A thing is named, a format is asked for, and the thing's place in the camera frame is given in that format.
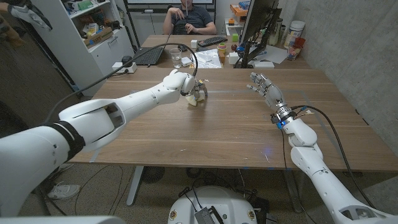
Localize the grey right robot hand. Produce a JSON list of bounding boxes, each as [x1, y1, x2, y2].
[[247, 72, 287, 111]]

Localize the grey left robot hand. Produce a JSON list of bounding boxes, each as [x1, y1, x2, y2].
[[186, 78, 209, 105]]

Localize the yellow sponge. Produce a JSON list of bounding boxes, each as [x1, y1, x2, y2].
[[185, 93, 206, 107]]

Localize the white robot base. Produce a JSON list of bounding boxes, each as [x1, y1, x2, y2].
[[167, 185, 258, 224]]

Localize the gloved hand of standing person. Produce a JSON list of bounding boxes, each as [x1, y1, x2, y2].
[[0, 0, 53, 32]]

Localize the flat white box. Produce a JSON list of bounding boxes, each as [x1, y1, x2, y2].
[[253, 60, 275, 69]]

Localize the clear plastic sheet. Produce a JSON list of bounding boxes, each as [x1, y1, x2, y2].
[[190, 48, 223, 69]]

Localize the clear drinking glass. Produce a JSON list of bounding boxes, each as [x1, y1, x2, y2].
[[169, 47, 183, 69]]

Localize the white paper sheets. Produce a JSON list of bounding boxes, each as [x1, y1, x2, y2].
[[248, 44, 289, 65]]

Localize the black keyboard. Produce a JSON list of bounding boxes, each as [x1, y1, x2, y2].
[[197, 35, 228, 48]]

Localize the black laptop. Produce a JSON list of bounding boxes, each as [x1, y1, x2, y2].
[[131, 45, 166, 66]]

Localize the grey metal bottle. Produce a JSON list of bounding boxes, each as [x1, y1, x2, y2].
[[269, 17, 284, 46]]

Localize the white cylindrical canister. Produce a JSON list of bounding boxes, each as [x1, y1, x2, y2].
[[283, 19, 306, 49]]

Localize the seated person in dark shirt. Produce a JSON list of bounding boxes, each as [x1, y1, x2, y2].
[[162, 0, 218, 35]]

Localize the black computer monitor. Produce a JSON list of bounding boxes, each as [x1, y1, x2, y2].
[[239, 0, 280, 44]]

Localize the white power strip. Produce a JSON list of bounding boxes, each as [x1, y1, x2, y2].
[[111, 61, 137, 74]]

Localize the orange box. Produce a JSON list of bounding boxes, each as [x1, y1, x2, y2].
[[229, 2, 249, 17]]

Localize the round black floor fan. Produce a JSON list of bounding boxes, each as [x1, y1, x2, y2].
[[141, 166, 165, 184]]

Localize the white shelf cabinet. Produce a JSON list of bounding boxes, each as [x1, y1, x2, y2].
[[30, 0, 134, 97]]

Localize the white table leg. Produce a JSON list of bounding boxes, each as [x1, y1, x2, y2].
[[282, 169, 303, 213], [126, 166, 144, 207]]

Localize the cardboard box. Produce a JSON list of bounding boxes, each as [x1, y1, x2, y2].
[[82, 26, 114, 47]]

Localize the white sneaker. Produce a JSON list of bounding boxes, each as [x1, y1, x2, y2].
[[46, 183, 81, 200]]

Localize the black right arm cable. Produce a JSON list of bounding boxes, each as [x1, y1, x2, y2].
[[289, 105, 377, 209]]

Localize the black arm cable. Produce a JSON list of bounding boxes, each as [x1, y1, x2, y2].
[[289, 105, 377, 209], [43, 42, 199, 125]]

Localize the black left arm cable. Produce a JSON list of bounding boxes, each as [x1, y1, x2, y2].
[[43, 42, 199, 125]]

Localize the whiteboard with black frame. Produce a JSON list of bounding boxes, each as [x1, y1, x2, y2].
[[123, 0, 216, 13]]

